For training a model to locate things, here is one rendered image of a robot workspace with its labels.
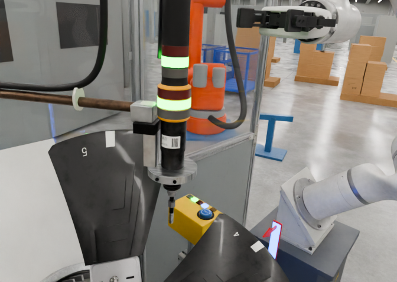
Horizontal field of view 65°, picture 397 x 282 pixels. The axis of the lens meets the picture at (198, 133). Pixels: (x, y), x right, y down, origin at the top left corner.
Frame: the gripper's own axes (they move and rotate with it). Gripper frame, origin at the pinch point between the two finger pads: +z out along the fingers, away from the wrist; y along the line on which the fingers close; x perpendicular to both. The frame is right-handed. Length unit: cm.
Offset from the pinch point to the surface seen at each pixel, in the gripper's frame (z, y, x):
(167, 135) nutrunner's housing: 20.3, -0.8, -14.7
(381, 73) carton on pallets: -723, 165, -98
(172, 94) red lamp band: 20.3, -1.6, -9.2
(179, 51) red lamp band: 19.4, -1.6, -4.1
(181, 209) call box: -13, 32, -59
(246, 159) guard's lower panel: -104, 70, -83
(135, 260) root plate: 22.3, 4.1, -37.7
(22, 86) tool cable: 31.4, 17.3, -10.6
